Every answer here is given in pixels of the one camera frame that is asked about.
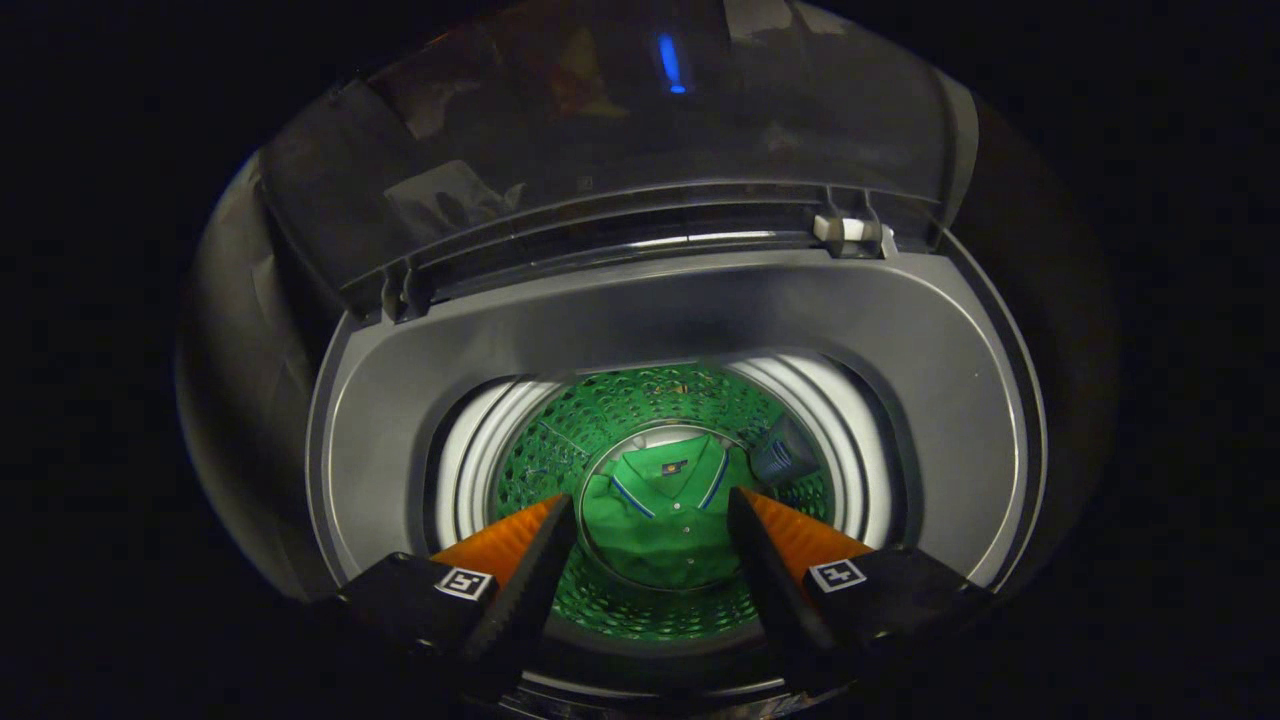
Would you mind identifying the green polo shirt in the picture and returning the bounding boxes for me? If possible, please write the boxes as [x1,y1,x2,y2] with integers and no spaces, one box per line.
[580,433,761,591]

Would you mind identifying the dark glass washing machine lid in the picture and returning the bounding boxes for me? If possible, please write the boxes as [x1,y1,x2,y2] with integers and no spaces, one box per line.
[258,0,981,323]

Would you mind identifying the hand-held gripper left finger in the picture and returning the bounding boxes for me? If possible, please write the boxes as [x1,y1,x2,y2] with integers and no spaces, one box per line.
[335,493,578,693]

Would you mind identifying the black backdrop cloth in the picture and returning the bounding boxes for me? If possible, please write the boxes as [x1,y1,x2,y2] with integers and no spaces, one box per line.
[176,60,1121,621]

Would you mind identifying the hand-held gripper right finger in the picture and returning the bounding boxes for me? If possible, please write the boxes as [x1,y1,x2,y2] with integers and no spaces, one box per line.
[727,487,993,693]

